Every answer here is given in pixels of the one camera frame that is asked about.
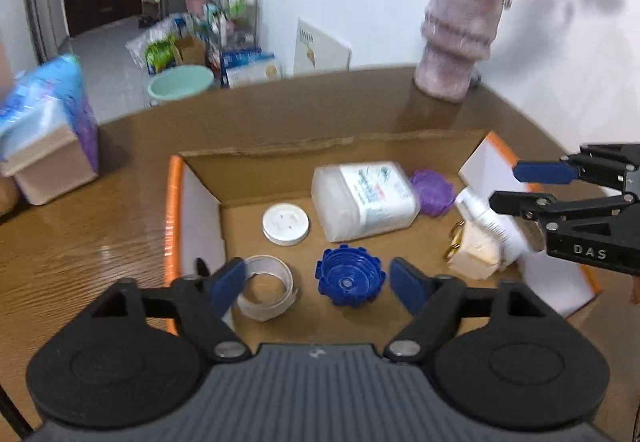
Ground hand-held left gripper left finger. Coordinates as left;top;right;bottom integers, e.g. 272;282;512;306
90;257;251;364

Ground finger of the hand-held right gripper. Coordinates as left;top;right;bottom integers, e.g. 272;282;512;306
489;191;640;234
514;142;640;195

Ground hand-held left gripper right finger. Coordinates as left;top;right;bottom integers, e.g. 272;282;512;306
382;257;551;364

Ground white pump bottle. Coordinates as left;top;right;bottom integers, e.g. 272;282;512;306
454;186;543;268

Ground white tape roll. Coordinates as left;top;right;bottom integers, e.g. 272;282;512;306
235;255;298;323

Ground cardboard box with orange edges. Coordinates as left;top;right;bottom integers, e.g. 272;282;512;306
164;129;603;348

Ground blue ribbed cap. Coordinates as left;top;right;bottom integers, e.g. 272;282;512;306
315;245;387;308

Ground white round lid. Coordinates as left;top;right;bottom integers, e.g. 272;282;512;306
262;203;311;247

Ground purple ribbed cap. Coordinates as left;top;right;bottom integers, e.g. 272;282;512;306
410;169;457;218

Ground white plastic jar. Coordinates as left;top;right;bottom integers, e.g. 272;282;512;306
311;161;421;243

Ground green plastic basin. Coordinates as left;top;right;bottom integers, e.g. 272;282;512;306
148;65;215;107

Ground beige box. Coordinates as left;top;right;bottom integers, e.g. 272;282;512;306
0;122;99;206

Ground blue white package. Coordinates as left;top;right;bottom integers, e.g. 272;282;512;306
222;50;282;88

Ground small cardboard box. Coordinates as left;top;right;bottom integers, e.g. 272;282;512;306
172;37;207;67

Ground green bag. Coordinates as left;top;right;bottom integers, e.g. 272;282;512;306
145;40;178;74

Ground white calendar board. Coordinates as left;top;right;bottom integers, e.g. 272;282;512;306
292;19;352;76

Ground blue purple tissue pack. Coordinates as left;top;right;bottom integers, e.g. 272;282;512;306
0;54;100;173

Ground cluttered storage rack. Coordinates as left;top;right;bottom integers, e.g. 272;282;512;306
207;0;261;68

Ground beige block with gold ring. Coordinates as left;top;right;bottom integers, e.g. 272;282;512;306
442;221;502;280

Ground black cable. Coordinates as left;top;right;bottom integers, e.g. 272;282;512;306
0;384;31;442

